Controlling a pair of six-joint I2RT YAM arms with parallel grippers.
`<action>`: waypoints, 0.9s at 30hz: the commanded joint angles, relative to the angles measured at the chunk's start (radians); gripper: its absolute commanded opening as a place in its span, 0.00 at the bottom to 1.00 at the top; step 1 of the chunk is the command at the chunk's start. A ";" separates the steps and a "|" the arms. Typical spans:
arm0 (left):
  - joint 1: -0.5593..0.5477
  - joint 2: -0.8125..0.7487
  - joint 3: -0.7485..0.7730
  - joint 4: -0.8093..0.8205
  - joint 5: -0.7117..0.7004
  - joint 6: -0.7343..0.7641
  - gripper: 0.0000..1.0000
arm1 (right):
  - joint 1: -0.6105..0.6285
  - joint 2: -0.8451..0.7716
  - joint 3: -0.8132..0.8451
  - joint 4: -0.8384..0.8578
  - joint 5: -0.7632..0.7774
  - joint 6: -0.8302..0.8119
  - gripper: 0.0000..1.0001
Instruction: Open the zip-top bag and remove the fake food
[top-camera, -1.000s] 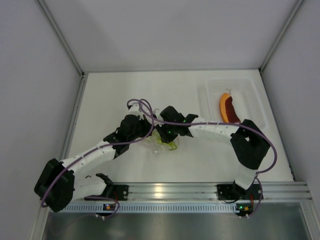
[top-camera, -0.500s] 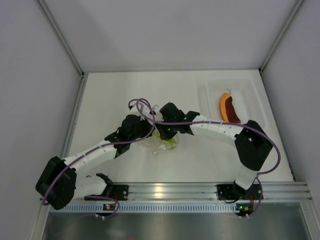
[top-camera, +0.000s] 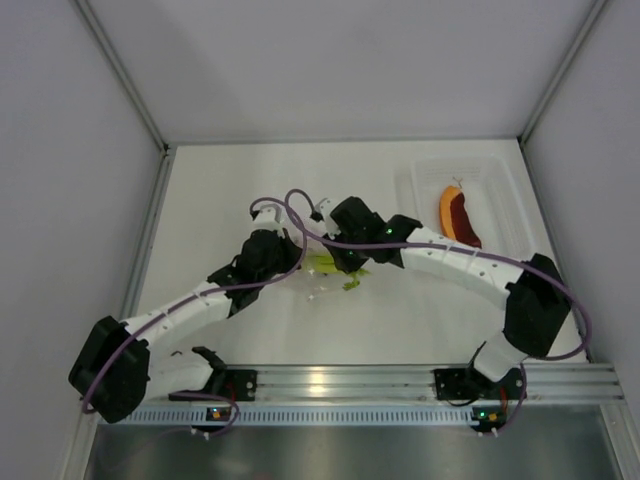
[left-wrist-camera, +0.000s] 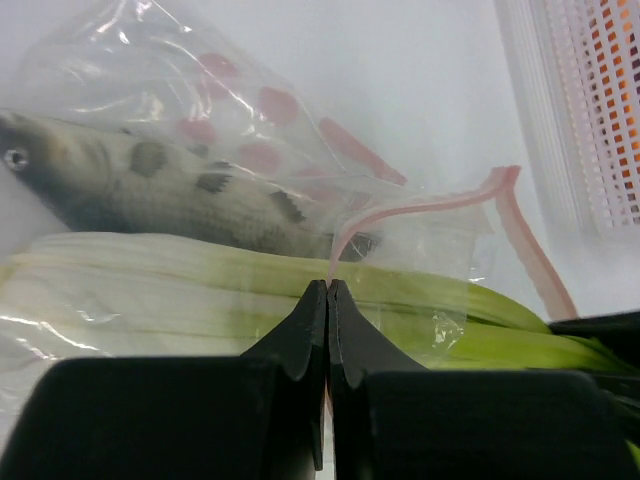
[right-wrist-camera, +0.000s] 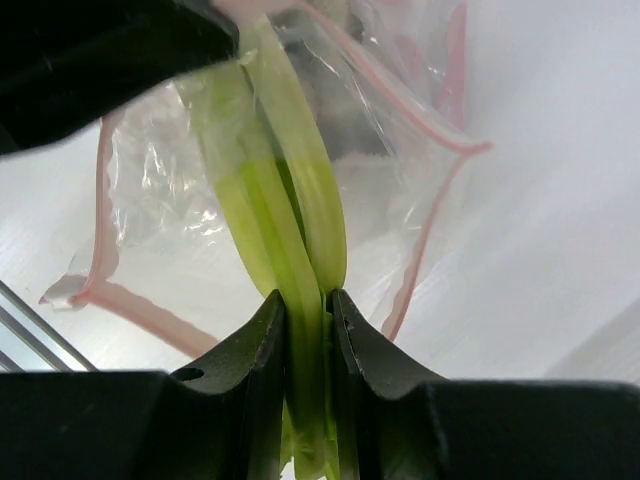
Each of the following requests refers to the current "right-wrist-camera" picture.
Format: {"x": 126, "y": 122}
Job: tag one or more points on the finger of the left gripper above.
{"x": 65, "y": 64}

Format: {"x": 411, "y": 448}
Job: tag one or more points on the aluminium mounting rail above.
{"x": 29, "y": 343}

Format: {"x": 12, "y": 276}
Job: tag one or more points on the grey fake fish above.
{"x": 341, "y": 116}

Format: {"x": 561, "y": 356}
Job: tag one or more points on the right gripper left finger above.
{"x": 218, "y": 417}

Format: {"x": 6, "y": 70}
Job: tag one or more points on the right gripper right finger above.
{"x": 396, "y": 419}

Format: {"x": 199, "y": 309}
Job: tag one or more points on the clear zip top bag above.
{"x": 162, "y": 255}

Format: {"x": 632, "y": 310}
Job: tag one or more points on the green fake celery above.
{"x": 273, "y": 179}

